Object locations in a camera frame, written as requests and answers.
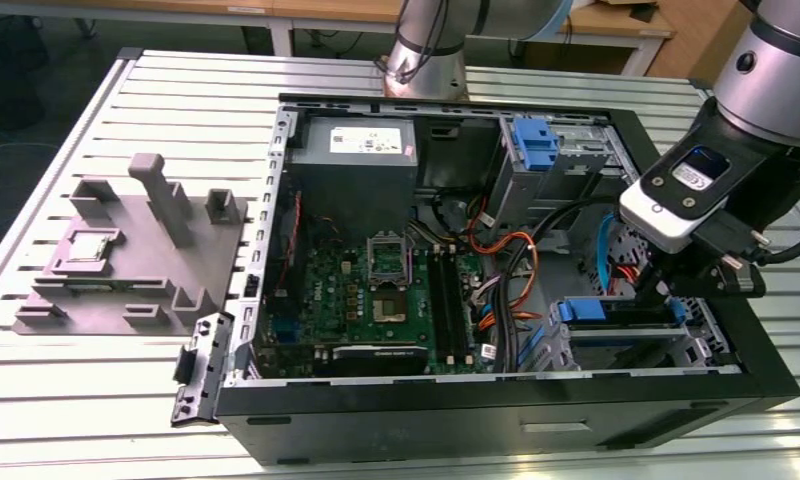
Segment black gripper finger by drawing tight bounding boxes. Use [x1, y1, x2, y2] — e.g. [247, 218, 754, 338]
[652, 258, 770, 308]
[636, 243, 670, 307]

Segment red orange power wire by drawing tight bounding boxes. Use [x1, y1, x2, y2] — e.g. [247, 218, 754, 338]
[610, 253, 643, 295]

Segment hard disk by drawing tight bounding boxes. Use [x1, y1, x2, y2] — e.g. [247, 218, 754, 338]
[523, 296, 692, 369]

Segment metal disk bay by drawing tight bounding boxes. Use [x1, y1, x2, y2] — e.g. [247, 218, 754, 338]
[526, 294, 716, 374]

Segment metal optical drive cage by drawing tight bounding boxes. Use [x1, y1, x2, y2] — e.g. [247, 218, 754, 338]
[490, 113, 646, 234]

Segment wooden cabinet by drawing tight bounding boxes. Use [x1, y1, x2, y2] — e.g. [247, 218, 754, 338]
[647, 0, 759, 84]

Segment black RAM slot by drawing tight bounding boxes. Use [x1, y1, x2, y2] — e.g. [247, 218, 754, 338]
[428, 243, 456, 365]
[446, 243, 476, 365]

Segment blue plastic drive latch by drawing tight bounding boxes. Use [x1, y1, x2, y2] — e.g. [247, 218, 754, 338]
[514, 117, 560, 172]

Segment CPU socket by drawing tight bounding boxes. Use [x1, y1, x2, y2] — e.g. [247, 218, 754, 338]
[371, 286, 419, 327]

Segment metal socket cover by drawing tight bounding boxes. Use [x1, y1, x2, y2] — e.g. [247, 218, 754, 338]
[366, 233, 415, 289]

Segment black PC case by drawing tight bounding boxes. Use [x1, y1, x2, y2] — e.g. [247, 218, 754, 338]
[212, 92, 800, 466]

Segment black graphics card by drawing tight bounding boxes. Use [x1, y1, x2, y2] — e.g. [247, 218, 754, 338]
[312, 342, 432, 379]

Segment grey power supply unit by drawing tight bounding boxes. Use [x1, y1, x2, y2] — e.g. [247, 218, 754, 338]
[285, 115, 420, 241]

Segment green motherboard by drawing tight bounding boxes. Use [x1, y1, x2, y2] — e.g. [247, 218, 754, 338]
[259, 234, 502, 377]

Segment white power supply label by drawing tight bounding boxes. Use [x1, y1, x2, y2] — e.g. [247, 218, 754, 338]
[328, 125, 403, 155]

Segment blue board connector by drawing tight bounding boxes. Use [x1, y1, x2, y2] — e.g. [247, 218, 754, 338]
[272, 319, 303, 347]

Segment grey parts rack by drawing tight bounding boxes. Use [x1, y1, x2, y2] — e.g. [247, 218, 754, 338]
[11, 152, 252, 337]

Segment green RAM stick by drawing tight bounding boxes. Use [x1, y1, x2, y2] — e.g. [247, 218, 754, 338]
[63, 279, 139, 293]

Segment silver CPU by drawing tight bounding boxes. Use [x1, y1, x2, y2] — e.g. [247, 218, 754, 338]
[65, 234, 112, 263]

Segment blue data wire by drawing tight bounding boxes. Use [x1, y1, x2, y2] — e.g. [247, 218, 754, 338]
[598, 210, 627, 300]

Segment orange red looped wires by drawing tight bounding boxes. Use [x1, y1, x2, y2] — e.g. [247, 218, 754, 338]
[467, 230, 543, 307]

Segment orange wire bundle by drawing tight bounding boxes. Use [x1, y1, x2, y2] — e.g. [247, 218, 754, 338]
[476, 308, 543, 334]

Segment black cable bundle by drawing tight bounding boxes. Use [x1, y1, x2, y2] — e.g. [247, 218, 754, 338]
[490, 192, 632, 374]

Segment locking lever wire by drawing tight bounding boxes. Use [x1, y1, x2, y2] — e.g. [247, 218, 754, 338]
[404, 232, 418, 290]

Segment wooden desk white frame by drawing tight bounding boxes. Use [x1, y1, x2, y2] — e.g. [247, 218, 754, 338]
[39, 0, 679, 77]

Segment thin red wire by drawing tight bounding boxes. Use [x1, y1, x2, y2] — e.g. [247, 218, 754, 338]
[273, 190, 304, 299]

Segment grey metal card bracket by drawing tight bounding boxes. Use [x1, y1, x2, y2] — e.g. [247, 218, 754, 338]
[169, 310, 236, 427]

